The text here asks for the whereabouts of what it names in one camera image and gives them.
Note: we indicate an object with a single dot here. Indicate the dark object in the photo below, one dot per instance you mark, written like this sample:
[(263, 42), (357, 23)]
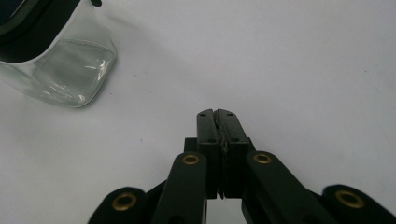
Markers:
[(28, 34)]

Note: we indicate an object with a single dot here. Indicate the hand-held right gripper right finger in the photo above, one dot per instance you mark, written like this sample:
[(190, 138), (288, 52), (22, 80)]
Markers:
[(234, 133)]

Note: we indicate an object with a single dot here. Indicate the clear glass jar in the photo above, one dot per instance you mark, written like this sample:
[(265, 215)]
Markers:
[(74, 67)]

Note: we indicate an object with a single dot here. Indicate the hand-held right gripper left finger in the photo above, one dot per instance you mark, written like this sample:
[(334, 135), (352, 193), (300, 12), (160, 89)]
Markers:
[(206, 130)]

